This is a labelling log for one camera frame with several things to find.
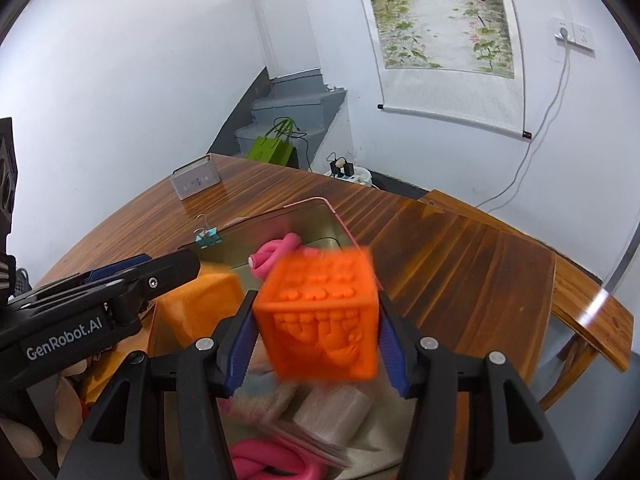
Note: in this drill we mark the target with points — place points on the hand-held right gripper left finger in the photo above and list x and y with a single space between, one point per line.
240 355

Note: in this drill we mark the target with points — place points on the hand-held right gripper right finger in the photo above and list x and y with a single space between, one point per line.
392 360

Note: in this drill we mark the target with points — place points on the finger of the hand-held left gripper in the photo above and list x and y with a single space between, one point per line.
117 267
165 272

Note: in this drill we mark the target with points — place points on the light orange soft cube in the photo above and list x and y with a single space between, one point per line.
200 300

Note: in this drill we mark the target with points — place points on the dark orange embossed cube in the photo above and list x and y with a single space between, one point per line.
315 310

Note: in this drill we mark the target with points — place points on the wooden desktop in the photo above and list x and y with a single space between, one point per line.
450 270

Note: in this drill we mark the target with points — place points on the teal binder clip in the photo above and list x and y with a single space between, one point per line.
209 238

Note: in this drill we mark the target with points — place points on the beige plush toy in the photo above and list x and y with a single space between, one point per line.
67 405

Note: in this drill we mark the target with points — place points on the white textured block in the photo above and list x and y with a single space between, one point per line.
335 415

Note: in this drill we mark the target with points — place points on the grey card holder box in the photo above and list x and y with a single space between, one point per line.
195 182

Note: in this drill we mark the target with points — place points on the pink twisted foam roller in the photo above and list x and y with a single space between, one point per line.
265 260
280 465

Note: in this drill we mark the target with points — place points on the green paper bag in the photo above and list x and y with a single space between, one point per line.
270 150

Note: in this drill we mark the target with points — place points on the white plastic bucket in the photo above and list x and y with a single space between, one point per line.
357 179

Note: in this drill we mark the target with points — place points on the wooden bench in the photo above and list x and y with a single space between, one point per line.
575 285

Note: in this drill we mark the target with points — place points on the black power adapter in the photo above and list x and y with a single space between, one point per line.
345 167

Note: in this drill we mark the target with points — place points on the grey staircase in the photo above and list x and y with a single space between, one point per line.
290 110

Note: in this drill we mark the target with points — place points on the hanging scroll painting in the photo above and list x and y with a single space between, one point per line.
440 35

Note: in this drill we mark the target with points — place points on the white wall socket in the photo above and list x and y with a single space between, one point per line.
575 34

